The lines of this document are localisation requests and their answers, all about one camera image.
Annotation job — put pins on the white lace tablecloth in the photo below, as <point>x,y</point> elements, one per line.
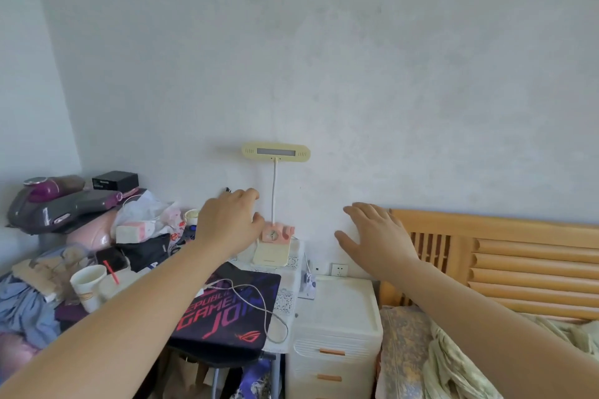
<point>288,291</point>

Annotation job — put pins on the person's left forearm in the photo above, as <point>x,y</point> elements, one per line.
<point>117,333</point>

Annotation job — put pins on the purple patterned bag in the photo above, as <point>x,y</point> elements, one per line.
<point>252,382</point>

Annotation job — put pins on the brown woven bag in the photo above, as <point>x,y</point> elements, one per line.
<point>185,380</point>

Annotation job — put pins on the green plaid blanket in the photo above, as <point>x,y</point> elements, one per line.
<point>468,375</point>

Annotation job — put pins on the white wall socket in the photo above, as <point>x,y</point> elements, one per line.
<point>339,269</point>

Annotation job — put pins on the white plastic bag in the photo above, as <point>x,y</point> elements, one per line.
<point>145,207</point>

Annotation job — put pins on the black cloth pouch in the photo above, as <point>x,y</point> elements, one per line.
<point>145,253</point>

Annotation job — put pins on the cream pink desk lamp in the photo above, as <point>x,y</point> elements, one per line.
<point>276,152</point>

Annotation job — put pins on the wooden slatted headboard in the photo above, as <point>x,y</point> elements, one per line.
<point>515,263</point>

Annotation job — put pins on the white wall plate small port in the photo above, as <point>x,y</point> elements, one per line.
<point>318,269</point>

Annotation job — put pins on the small cream cup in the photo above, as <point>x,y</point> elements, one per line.
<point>192,217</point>

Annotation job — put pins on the pink white box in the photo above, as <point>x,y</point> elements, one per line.
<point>135,231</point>

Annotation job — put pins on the blue grey metal desk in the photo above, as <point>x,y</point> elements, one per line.
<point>276,375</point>

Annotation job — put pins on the white paper cup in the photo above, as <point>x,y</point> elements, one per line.
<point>88,286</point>

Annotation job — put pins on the pink round bag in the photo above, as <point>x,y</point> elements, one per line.
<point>91,232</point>

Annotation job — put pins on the dark printed mouse pad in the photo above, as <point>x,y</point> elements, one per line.
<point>224,319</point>

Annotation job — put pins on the pile of mixed clothes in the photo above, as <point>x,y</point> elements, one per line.
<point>28,300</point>

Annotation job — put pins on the black box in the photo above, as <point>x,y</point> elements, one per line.
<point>114,180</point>

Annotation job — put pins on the person's right hand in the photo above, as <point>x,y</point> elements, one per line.
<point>383,244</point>

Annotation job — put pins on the person's right forearm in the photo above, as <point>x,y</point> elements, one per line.
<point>482,333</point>

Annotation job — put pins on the white plastic drawer cabinet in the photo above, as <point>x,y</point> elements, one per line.
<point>337,319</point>

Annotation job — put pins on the grey purple appliance case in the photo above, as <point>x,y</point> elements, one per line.
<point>56,209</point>

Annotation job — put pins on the person's left hand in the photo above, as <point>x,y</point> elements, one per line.
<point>227,225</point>

